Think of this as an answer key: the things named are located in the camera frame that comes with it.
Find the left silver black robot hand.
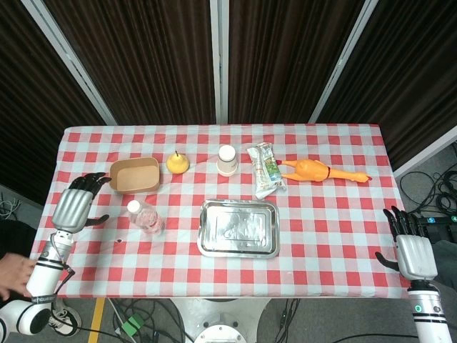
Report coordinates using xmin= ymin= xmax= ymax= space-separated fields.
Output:
xmin=51 ymin=171 xmax=111 ymax=235

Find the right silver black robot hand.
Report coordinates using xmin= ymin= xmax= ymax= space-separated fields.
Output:
xmin=374 ymin=205 xmax=438 ymax=282

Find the bare person hand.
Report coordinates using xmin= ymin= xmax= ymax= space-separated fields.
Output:
xmin=0 ymin=254 xmax=36 ymax=302

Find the transparent plastic bottle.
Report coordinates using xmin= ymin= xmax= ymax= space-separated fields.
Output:
xmin=126 ymin=199 xmax=165 ymax=235

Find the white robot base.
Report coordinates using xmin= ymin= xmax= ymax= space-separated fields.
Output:
xmin=167 ymin=297 xmax=272 ymax=343

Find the stainless steel tray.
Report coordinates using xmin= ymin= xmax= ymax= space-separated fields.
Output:
xmin=196 ymin=199 xmax=281 ymax=259

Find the black white sneaker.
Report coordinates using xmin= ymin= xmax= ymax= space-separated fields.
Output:
xmin=48 ymin=299 xmax=82 ymax=339

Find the red white checkered tablecloth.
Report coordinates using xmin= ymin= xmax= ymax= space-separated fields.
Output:
xmin=26 ymin=124 xmax=411 ymax=299

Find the dark brown partition panel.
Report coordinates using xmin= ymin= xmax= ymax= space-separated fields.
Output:
xmin=316 ymin=0 xmax=457 ymax=169
xmin=227 ymin=0 xmax=366 ymax=125
xmin=0 ymin=0 xmax=109 ymax=205
xmin=42 ymin=0 xmax=217 ymax=126

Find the yellow pear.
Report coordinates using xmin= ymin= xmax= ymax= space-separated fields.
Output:
xmin=166 ymin=149 xmax=191 ymax=175

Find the green box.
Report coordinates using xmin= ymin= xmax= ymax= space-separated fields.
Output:
xmin=121 ymin=314 xmax=146 ymax=337

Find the orange rubber chicken toy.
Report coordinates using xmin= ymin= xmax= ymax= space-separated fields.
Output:
xmin=278 ymin=158 xmax=372 ymax=186

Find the white paper cup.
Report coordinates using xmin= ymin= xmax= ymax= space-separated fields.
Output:
xmin=216 ymin=144 xmax=239 ymax=177

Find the silver snack packet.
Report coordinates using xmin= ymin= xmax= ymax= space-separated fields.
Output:
xmin=246 ymin=141 xmax=288 ymax=200

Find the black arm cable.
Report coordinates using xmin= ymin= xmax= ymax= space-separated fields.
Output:
xmin=49 ymin=234 xmax=76 ymax=312

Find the black coiled cable bundle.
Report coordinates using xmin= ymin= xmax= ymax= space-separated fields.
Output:
xmin=398 ymin=170 xmax=457 ymax=216

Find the grey partition post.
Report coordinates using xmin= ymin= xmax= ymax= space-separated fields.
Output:
xmin=20 ymin=0 xmax=118 ymax=126
xmin=209 ymin=0 xmax=230 ymax=124
xmin=392 ymin=125 xmax=457 ymax=179
xmin=308 ymin=0 xmax=376 ymax=124

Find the black floor cable tangle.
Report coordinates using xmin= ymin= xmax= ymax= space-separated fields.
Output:
xmin=106 ymin=298 xmax=190 ymax=343

